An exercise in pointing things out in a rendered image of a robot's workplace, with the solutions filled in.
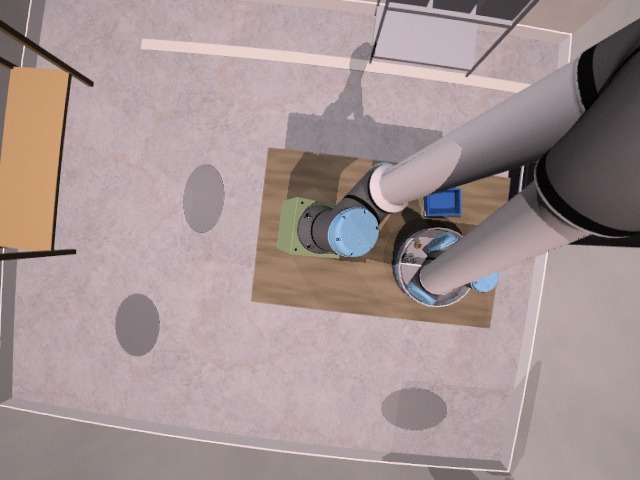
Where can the blue crate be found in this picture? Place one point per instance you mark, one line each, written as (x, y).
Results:
(439, 204)

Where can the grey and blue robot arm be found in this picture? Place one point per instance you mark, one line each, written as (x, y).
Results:
(591, 176)

